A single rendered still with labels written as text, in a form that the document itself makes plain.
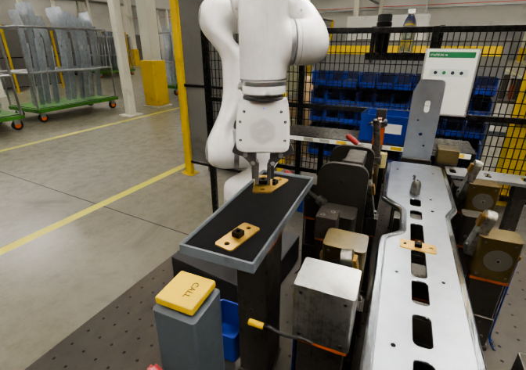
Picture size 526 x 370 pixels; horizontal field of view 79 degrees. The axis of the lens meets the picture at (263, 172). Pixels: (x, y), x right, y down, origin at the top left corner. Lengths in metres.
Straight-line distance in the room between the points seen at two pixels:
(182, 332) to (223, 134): 0.59
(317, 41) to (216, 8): 0.47
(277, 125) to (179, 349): 0.39
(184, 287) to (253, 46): 0.39
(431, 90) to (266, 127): 1.03
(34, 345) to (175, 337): 1.79
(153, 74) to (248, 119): 7.74
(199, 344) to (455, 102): 1.60
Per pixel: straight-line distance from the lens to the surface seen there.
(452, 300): 0.78
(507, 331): 1.26
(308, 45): 0.58
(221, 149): 0.93
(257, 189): 0.63
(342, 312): 0.57
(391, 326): 0.68
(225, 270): 1.07
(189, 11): 3.61
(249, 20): 0.56
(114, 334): 1.11
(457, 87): 1.81
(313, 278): 0.57
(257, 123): 0.59
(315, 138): 1.66
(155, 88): 8.33
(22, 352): 2.25
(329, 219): 0.76
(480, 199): 1.28
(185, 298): 0.47
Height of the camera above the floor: 1.48
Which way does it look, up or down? 22 degrees down
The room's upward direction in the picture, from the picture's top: straight up
